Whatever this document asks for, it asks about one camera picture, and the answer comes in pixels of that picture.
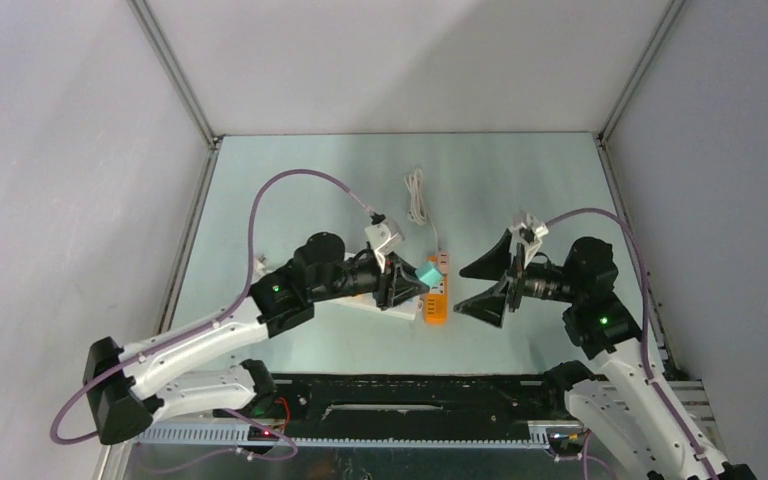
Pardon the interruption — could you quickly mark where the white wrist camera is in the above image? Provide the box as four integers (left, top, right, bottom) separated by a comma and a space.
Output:
508, 210, 549, 265
364, 213, 404, 272

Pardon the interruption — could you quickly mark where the grey cable duct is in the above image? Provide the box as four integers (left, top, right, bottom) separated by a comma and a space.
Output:
136, 423, 549, 450

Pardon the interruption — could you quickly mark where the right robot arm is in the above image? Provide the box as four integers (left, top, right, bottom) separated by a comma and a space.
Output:
454, 229, 755, 479

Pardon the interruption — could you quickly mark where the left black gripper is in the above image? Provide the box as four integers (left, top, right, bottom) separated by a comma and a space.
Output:
310, 250, 428, 311

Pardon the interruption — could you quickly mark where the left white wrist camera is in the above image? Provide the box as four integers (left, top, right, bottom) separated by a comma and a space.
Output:
364, 213, 404, 272

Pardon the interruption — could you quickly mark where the pink plug adapter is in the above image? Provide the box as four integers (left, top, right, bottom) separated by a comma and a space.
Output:
435, 250, 450, 275

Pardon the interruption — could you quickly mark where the teal plug adapter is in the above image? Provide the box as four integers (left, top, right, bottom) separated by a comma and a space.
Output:
415, 260, 444, 289

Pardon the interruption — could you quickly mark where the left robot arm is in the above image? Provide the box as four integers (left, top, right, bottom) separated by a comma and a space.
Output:
83, 232, 442, 445

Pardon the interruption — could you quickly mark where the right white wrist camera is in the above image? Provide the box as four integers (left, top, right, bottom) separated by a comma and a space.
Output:
508, 210, 549, 265

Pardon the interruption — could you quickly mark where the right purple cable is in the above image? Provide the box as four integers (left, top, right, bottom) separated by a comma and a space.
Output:
542, 207, 720, 480

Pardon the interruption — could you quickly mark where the orange power strip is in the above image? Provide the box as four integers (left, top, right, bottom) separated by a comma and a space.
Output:
424, 274, 448, 325

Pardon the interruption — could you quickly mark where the white multicolour power strip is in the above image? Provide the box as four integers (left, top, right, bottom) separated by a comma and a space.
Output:
330, 294, 424, 321

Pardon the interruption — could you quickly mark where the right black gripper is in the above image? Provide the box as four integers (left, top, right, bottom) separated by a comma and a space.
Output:
454, 229, 582, 328

